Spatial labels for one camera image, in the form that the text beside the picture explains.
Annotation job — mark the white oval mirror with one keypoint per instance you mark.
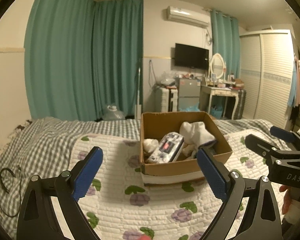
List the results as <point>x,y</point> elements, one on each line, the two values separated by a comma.
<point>217,66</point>

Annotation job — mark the person's right hand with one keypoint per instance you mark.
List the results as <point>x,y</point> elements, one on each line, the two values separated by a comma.
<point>286,200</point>

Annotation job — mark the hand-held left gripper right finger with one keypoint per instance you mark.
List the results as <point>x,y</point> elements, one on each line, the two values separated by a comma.
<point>212,175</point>

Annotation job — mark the grey mini fridge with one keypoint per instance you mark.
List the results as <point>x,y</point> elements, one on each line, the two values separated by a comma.
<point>188,92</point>

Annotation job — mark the white air conditioner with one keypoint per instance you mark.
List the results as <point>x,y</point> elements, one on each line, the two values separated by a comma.
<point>187,16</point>

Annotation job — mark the white dressing table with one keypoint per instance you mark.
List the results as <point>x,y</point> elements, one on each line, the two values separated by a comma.
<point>217,92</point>

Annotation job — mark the white sock ball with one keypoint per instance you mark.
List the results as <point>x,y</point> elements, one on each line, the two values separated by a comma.
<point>150,143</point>

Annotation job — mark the white standing pole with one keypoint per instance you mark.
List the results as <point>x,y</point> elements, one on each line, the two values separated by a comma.
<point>139,92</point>

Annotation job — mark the clear plastic bag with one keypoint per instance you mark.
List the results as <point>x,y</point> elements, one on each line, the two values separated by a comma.
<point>168,78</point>

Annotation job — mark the dark grey suitcase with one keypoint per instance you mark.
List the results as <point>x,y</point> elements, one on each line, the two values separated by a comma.
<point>240,105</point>

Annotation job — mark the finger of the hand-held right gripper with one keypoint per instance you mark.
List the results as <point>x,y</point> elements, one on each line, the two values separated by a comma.
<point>258,147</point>
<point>282,133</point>

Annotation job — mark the floral quilted bedspread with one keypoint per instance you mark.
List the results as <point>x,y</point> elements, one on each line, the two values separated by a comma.
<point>115,170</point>

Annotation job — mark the large white sock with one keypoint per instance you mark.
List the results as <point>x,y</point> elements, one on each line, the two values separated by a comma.
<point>195,131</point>

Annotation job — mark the white suitcase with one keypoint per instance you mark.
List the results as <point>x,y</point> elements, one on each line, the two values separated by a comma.
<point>166,100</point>

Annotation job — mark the grey checked blanket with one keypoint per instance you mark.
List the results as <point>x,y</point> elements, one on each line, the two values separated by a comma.
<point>40,142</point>

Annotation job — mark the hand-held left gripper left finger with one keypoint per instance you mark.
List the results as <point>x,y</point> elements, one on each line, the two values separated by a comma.
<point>87,171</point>

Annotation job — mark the black wall television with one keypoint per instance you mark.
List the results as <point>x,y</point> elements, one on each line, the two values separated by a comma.
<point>191,56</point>

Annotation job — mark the light blue plastic bag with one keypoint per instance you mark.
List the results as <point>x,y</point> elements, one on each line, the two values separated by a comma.
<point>190,108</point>

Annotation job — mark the narrow teal curtain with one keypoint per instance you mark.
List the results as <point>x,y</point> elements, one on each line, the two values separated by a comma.
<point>225,45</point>

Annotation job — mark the cardboard box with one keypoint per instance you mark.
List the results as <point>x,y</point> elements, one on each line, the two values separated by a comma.
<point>175,168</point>

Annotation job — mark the clear water jug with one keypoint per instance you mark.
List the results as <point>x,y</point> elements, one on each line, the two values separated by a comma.
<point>113,113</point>

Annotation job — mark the white slatted wardrobe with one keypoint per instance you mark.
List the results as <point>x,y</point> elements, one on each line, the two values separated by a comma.
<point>272,80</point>

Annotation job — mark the hanging clothes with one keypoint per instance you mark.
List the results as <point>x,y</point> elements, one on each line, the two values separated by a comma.
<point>296,92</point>

